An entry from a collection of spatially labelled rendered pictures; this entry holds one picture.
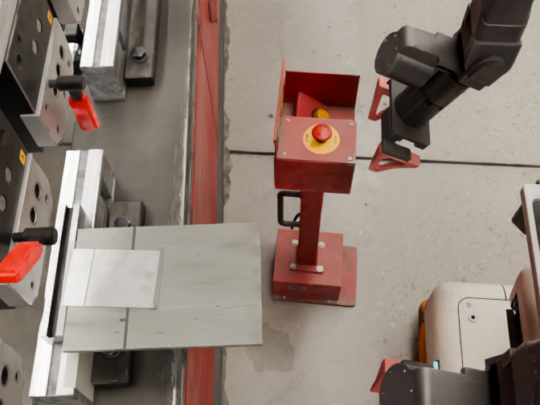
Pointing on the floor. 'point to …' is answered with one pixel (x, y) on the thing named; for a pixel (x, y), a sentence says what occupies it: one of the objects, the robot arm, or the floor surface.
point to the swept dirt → (226, 173)
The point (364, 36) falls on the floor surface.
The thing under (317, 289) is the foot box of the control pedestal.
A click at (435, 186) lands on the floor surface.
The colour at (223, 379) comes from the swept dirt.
